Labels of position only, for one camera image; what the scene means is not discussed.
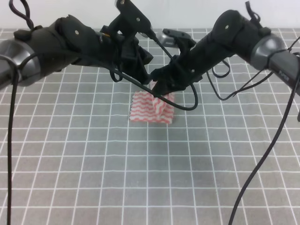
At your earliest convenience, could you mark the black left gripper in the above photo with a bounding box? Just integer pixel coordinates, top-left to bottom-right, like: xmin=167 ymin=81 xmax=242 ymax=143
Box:
xmin=96 ymin=21 xmax=153 ymax=85

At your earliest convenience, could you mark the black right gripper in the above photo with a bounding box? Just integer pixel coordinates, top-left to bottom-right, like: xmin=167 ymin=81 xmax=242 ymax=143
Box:
xmin=150 ymin=55 xmax=203 ymax=96

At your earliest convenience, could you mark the pink white wavy towel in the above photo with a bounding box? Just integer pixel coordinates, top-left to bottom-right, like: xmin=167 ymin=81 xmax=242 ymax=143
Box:
xmin=129 ymin=91 xmax=174 ymax=124

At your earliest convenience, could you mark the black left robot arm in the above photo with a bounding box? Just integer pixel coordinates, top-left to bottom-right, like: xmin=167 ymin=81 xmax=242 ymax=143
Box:
xmin=0 ymin=15 xmax=153 ymax=89

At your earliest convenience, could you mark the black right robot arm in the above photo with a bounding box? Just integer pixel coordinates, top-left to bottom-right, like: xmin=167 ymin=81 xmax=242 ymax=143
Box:
xmin=151 ymin=10 xmax=300 ymax=96

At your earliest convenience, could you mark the grey checked tablecloth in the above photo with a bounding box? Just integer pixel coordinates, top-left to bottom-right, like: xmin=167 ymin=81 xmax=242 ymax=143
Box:
xmin=11 ymin=56 xmax=291 ymax=225

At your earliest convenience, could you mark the black left camera cable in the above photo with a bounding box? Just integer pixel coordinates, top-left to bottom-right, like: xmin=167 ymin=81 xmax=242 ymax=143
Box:
xmin=6 ymin=0 xmax=199 ymax=225

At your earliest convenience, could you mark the black camera cable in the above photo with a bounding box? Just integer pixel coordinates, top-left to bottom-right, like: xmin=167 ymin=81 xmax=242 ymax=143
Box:
xmin=206 ymin=1 xmax=300 ymax=225
xmin=6 ymin=0 xmax=199 ymax=225

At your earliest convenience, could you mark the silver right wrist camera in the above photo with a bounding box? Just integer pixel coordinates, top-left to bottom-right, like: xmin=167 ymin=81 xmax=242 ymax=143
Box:
xmin=157 ymin=32 xmax=179 ymax=49

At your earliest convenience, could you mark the black right camera cable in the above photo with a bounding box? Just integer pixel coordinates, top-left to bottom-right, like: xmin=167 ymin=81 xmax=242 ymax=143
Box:
xmin=206 ymin=1 xmax=300 ymax=225

